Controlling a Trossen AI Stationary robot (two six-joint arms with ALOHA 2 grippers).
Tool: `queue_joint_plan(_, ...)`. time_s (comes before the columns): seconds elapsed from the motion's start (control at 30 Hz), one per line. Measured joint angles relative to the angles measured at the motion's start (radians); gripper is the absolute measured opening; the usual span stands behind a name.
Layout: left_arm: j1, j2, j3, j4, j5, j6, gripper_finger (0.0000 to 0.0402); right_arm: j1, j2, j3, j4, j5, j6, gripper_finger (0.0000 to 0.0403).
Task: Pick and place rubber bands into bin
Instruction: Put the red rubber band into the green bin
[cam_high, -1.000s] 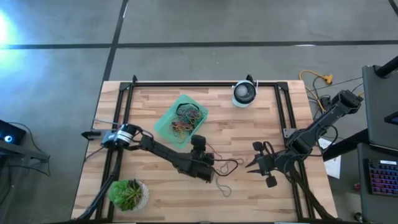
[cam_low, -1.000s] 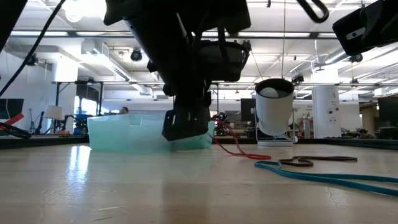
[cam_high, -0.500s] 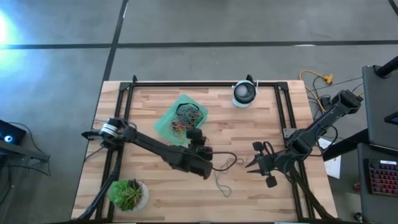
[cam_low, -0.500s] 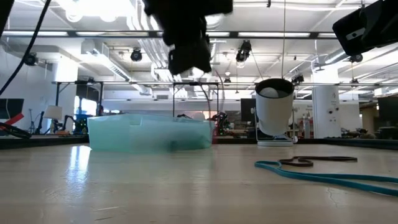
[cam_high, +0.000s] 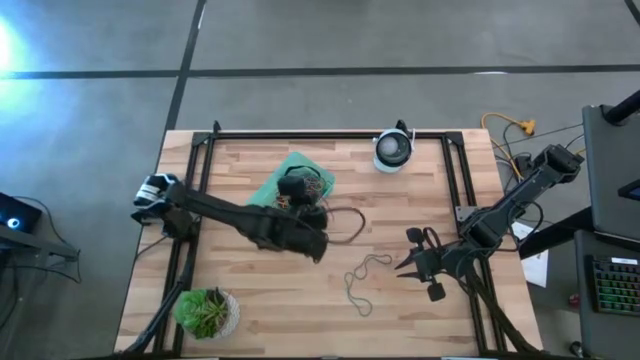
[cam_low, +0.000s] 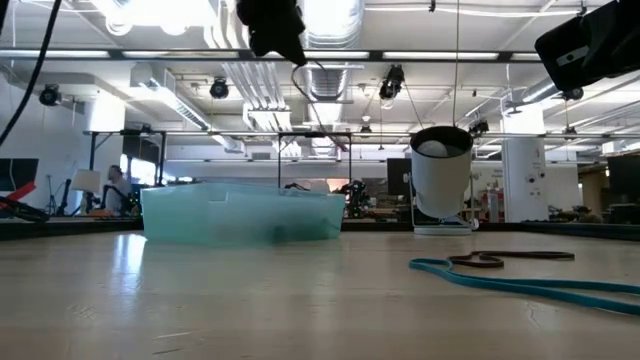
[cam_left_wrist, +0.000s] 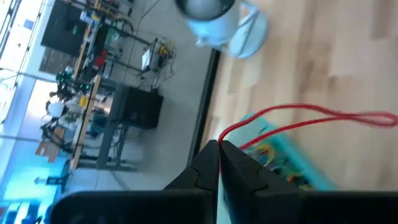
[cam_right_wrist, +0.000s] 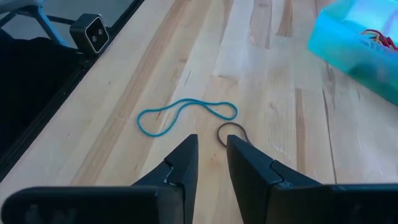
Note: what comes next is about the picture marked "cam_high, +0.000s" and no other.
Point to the white cylindrical lamp on stand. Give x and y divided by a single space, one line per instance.
393 147

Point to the black power strip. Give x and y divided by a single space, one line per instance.
522 164

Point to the green rubber band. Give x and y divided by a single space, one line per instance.
320 186

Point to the black device with blue light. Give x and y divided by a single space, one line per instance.
22 212

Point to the blue rubber band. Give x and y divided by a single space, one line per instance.
367 312

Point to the potted succulent plant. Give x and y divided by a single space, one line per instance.
202 312

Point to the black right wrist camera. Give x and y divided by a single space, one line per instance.
414 234

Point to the backlit computer keyboard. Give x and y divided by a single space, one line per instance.
617 285

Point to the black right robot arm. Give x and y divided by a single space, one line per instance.
520 197

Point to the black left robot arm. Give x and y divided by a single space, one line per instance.
215 212

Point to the grey desk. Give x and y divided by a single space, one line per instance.
585 325

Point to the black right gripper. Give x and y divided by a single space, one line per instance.
442 260

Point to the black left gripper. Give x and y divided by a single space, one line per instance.
290 235

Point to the white paper sheet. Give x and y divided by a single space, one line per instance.
537 265

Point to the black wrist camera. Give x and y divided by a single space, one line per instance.
414 234
292 189

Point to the translucent teal plastic bin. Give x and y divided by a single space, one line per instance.
280 172

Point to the black stand beam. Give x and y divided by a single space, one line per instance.
555 235

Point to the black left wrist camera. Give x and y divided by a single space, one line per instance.
292 189

